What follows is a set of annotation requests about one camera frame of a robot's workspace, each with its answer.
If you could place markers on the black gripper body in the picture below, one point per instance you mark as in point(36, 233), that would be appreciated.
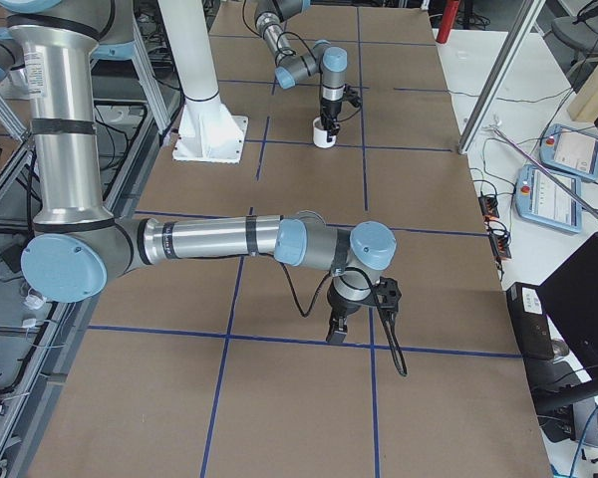
point(341, 306)
point(329, 109)

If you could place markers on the white smiley mug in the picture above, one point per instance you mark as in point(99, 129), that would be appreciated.
point(320, 136)

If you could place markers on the black power strip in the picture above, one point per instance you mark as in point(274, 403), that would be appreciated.
point(498, 234)

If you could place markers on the black box device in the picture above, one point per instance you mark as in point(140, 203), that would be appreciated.
point(529, 322)

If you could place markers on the near teach pendant tablet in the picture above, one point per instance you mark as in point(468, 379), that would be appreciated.
point(539, 200)

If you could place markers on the teach pendant tablet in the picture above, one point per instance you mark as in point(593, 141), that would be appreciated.
point(539, 200)
point(570, 150)

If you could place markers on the black laptop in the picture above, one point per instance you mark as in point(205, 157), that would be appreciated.
point(569, 298)

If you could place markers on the far teach pendant tablet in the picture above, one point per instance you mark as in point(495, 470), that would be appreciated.
point(570, 150)

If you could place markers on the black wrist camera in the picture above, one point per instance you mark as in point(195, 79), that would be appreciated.
point(352, 97)
point(388, 295)

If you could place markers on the white pedestal column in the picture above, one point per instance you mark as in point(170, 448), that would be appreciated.
point(207, 131)

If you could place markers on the aluminium frame post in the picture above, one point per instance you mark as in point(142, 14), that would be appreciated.
point(510, 48)

